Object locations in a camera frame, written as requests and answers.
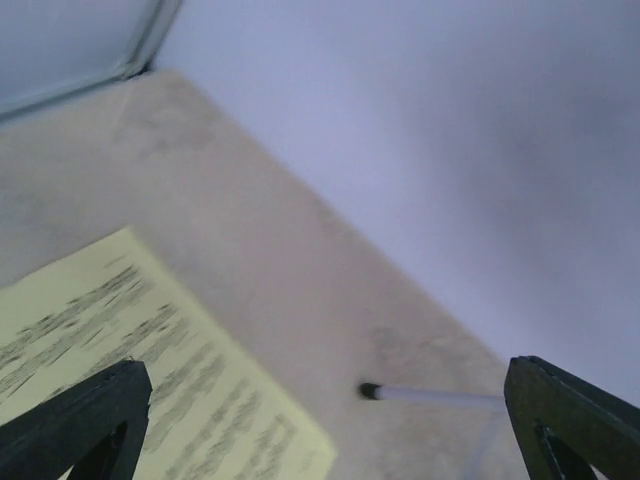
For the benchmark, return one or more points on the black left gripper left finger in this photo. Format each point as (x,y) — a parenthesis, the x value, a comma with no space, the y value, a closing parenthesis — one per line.
(93,430)

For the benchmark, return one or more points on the white music stand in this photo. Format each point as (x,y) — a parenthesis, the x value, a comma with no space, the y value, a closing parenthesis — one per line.
(495,405)

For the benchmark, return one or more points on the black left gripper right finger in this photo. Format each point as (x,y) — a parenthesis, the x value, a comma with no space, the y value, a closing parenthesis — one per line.
(567,428)

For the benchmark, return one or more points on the yellow sheet music page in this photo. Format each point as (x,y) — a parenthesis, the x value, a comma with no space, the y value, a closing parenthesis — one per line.
(214,412)

